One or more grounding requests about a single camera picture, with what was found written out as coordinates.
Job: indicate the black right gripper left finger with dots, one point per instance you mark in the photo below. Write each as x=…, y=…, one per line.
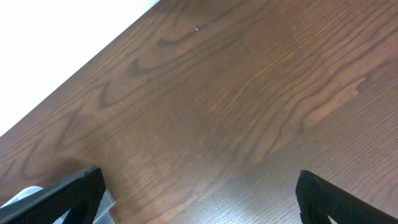
x=77, y=196

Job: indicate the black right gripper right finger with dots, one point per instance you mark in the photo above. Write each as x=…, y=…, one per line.
x=322, y=202

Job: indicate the clear plastic storage bin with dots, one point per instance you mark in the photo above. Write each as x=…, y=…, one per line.
x=102, y=216

